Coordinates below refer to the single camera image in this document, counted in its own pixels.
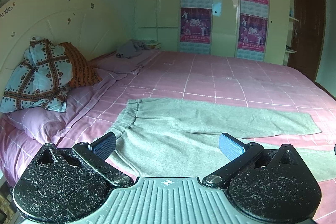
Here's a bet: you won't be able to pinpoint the pink pillow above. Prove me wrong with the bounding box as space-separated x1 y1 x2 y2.
1 67 139 144
88 50 161 74

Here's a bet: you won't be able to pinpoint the grey crumpled garment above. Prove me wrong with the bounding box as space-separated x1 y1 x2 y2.
116 39 149 59

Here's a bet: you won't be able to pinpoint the pink checked bed sheet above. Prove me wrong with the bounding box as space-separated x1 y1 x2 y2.
0 50 336 223

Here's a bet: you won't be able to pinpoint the orange patterned pillow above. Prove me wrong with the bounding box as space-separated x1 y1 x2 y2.
60 42 102 88

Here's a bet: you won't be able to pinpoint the grey-green knit pants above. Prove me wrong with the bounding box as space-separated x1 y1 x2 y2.
108 98 321 178

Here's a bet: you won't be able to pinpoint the lower right pink poster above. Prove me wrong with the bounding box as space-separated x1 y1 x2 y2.
236 14 268 61

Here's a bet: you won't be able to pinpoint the blue patterned pillow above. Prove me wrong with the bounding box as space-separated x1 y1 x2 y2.
1 38 73 113

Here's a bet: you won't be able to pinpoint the lower left pink poster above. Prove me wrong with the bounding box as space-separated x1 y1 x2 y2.
179 7 212 55

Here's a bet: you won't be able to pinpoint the cream wooden headboard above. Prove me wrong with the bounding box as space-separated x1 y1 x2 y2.
0 0 130 91

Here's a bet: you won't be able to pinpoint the cream corner shelf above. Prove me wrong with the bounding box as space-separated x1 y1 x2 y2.
284 0 298 61

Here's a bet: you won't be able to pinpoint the dark brown door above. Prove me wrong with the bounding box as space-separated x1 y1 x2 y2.
288 0 326 81

